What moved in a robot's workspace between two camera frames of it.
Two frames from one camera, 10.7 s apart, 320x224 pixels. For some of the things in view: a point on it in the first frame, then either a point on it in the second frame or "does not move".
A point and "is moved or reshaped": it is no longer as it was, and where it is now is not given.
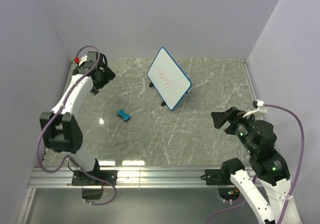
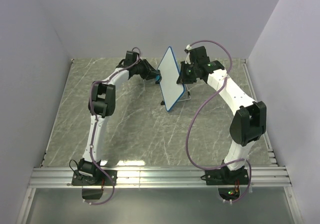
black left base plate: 79,178 does not move
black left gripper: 107,75 → 150,73
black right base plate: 217,177 does not move
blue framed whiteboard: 170,81 is moved or reshaped
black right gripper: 234,116 → 181,79
